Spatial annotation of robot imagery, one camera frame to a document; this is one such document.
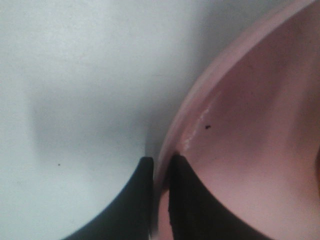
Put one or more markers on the pink round plate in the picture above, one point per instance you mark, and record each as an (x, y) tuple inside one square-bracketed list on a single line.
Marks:
[(250, 128)]

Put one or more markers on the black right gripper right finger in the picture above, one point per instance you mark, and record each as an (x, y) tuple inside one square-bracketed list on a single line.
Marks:
[(195, 214)]

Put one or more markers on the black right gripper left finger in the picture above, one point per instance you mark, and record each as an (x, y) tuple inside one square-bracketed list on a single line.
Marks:
[(128, 216)]

